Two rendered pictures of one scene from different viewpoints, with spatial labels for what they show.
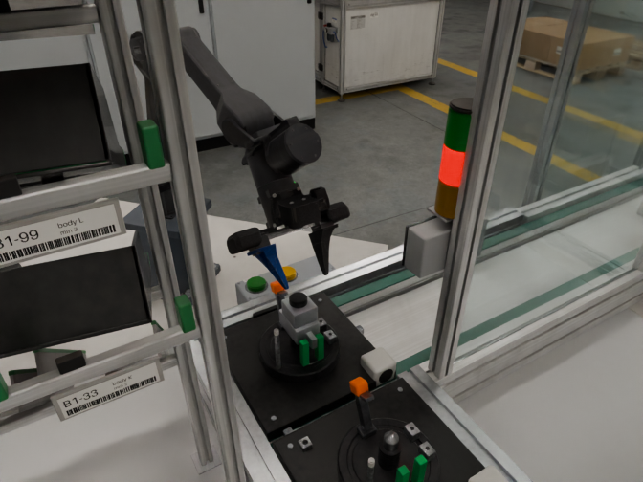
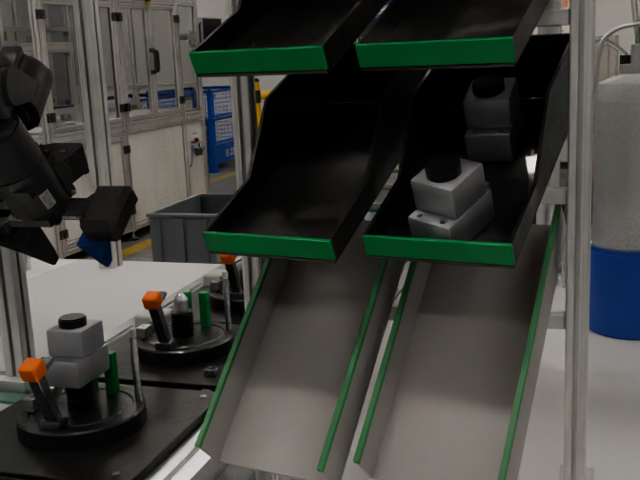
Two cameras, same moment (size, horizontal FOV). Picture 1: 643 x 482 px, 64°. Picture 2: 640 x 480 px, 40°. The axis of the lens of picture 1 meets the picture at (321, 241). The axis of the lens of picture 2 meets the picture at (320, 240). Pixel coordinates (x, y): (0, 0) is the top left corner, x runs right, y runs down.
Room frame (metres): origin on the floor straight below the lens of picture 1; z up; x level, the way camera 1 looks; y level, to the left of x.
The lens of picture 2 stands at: (1.03, 0.91, 1.37)
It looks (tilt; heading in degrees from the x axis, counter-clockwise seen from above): 12 degrees down; 229
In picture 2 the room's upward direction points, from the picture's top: 3 degrees counter-clockwise
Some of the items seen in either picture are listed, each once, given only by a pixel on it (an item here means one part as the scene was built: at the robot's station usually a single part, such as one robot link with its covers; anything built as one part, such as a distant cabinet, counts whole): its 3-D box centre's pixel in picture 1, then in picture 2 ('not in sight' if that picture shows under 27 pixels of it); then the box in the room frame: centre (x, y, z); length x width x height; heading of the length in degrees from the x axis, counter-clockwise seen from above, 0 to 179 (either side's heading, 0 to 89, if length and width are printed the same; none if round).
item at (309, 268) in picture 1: (287, 286); not in sight; (0.86, 0.07, 0.93); 0.21 x 0.07 x 0.06; 121
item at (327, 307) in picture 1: (299, 355); (84, 431); (0.63, 0.04, 0.96); 0.24 x 0.24 x 0.02; 31
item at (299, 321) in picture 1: (301, 317); (80, 344); (0.62, 0.03, 1.06); 0.08 x 0.04 x 0.07; 31
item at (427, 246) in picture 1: (455, 189); not in sight; (0.62, -0.19, 1.29); 0.12 x 0.05 x 0.25; 121
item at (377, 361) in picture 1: (378, 366); not in sight; (0.59, -0.10, 0.97); 0.05 x 0.05 x 0.04; 31
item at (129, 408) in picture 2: (299, 347); (82, 415); (0.63, 0.04, 0.98); 0.14 x 0.14 x 0.02
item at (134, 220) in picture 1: (174, 247); not in sight; (0.96, 0.34, 0.96); 0.15 x 0.15 x 0.20; 73
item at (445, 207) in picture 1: (454, 195); not in sight; (0.62, -0.19, 1.28); 0.05 x 0.05 x 0.05
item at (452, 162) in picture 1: (459, 162); not in sight; (0.62, -0.19, 1.33); 0.05 x 0.05 x 0.05
